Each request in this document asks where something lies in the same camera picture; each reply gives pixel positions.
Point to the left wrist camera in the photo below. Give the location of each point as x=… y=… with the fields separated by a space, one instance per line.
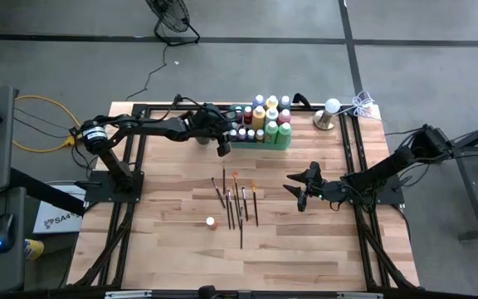
x=210 y=118

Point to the large dark teal paint bottle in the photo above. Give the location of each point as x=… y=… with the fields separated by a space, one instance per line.
x=285 y=102

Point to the large white paint bottle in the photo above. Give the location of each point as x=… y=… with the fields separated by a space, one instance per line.
x=271 y=115

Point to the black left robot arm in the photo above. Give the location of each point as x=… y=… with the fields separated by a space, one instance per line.
x=147 y=126

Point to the small red paint bottle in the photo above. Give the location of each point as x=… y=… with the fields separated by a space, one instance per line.
x=247 y=115

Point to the black computer mouse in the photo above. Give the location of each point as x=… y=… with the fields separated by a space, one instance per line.
x=2 y=230

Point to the large green paint bottle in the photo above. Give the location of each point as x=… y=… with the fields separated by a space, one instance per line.
x=284 y=135
x=271 y=132

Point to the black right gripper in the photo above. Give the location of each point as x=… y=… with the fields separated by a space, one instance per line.
x=334 y=192

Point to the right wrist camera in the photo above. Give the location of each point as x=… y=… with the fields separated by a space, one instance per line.
x=315 y=180

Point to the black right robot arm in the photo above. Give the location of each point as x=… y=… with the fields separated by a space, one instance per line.
x=388 y=164

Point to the translucent teal plastic bin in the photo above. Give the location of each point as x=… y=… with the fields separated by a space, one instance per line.
x=255 y=145

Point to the small orange paint bottle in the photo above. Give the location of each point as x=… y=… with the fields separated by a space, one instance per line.
x=211 y=223

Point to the white printed box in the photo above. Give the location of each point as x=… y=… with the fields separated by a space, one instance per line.
x=58 y=222

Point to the yellow can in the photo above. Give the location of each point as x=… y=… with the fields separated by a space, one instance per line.
x=34 y=249

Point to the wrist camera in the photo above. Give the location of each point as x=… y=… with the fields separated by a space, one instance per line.
x=210 y=118
x=315 y=180

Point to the dark desk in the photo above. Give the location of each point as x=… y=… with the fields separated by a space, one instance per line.
x=11 y=270

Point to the orange fan-tip paintbrush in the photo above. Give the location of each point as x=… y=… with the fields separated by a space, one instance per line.
x=237 y=191

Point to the dark green plastic cup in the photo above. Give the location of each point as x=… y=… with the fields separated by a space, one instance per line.
x=202 y=141

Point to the large rose red paint bottle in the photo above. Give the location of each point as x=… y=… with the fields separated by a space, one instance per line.
x=284 y=118

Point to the black table clamp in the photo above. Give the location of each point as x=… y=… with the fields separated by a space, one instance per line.
x=177 y=99
x=305 y=100

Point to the orange flat-tip paintbrush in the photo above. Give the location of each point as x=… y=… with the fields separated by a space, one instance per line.
x=255 y=203

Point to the small yellow paint bottle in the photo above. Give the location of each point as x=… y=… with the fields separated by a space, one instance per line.
x=259 y=135

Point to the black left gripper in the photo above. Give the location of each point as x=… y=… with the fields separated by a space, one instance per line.
x=224 y=145

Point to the black metal table stand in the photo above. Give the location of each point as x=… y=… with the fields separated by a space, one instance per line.
x=470 y=195

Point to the small purple paint bottle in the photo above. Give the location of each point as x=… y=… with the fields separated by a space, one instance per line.
x=242 y=134

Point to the large blue paint bottle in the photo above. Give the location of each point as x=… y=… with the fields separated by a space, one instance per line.
x=258 y=101

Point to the small magenta paint bottle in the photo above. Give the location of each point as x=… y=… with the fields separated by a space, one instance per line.
x=239 y=114

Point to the black floor fan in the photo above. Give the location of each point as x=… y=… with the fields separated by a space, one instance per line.
x=172 y=16

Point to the small dark blue paint bottle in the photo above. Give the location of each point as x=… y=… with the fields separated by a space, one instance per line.
x=250 y=135

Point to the white globe brass lamp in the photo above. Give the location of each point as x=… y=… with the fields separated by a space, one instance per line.
x=332 y=106

